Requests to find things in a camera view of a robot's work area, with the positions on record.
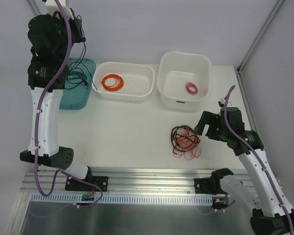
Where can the white perforated plastic basket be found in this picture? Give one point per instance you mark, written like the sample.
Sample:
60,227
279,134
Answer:
124,81

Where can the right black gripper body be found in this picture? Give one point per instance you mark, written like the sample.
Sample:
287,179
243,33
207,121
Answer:
213,126

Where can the white plastic tub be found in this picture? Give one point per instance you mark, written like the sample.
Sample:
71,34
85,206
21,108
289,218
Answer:
184,80

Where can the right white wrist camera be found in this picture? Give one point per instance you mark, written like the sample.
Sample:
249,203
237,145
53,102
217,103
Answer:
223,102

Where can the white slotted cable duct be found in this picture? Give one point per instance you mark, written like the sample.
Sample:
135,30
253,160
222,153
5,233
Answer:
124,199

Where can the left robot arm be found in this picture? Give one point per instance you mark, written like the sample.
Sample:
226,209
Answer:
52,37

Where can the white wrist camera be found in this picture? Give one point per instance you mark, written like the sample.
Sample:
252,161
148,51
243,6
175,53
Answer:
52,6
223,102

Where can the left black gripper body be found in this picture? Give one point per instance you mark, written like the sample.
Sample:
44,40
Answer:
76,28

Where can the teal transparent plastic tray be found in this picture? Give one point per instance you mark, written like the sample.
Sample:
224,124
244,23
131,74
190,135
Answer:
78,84

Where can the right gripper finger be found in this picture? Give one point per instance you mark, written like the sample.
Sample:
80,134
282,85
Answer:
204,120
214,123

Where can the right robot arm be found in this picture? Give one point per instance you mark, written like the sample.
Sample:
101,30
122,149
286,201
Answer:
270,211

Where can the right aluminium frame post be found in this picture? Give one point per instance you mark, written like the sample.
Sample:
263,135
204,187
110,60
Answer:
261,33

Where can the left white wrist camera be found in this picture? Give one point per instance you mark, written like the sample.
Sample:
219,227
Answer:
52,6

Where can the left aluminium frame post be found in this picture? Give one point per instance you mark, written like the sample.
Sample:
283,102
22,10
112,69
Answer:
33,6

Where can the aluminium mounting rail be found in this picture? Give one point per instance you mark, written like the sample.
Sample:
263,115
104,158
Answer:
135,181

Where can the aluminium frame post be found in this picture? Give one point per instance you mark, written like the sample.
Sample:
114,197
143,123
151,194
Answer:
261,33
33,6

